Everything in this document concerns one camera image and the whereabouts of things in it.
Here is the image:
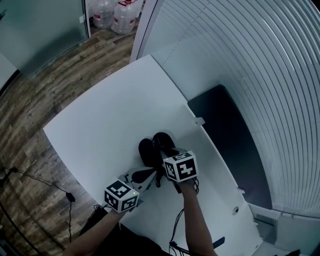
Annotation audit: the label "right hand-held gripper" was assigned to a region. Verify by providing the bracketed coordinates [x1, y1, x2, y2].
[155, 141, 199, 195]

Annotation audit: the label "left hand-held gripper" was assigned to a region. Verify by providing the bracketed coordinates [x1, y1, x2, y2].
[104, 166, 159, 214]

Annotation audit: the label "black zippered earphone case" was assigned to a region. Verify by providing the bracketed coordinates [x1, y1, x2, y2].
[138, 131, 177, 189]

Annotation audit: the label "person's left forearm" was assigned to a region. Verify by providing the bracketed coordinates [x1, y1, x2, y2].
[63, 207, 126, 256]

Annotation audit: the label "person's right forearm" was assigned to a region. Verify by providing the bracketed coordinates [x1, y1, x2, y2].
[178, 181, 215, 256]

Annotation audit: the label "long dark desk divider panel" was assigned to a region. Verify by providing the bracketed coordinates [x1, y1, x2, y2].
[187, 84, 274, 211]

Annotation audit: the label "person's dark clothing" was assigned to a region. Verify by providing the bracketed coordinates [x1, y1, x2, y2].
[79, 204, 176, 256]

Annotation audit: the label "black smartphone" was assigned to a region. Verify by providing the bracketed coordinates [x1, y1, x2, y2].
[212, 236, 226, 250]

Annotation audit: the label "wide white window blinds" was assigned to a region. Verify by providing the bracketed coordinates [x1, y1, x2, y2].
[138, 0, 320, 219]

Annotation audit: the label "clear water jug red cap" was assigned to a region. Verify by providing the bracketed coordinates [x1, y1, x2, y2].
[92, 0, 117, 29]
[110, 0, 140, 35]

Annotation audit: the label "frosted glass door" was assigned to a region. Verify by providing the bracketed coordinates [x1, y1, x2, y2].
[0, 0, 91, 79]

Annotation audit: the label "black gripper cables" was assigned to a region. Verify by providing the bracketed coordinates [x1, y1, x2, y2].
[168, 176, 201, 256]

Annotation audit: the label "black floor cable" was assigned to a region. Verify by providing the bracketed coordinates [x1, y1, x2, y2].
[0, 166, 76, 244]

